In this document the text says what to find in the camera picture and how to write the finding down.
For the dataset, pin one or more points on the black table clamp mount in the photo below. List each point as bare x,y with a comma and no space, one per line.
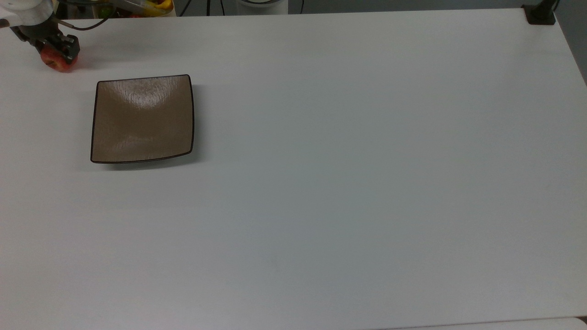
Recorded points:
540,13

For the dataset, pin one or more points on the fruit basket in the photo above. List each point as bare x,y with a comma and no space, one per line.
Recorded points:
137,6

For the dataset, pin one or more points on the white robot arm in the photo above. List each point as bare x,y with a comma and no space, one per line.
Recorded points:
27,10

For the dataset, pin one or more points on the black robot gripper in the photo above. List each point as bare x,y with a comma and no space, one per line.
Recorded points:
39,32

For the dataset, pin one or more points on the green fruit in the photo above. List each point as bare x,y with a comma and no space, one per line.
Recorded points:
106,11

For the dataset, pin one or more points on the brown square ceramic plate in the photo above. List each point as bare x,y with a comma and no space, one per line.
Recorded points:
142,119

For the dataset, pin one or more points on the yellow fruit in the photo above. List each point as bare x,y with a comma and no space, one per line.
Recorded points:
163,5

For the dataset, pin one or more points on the red apple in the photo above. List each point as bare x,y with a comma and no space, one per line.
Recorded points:
57,63

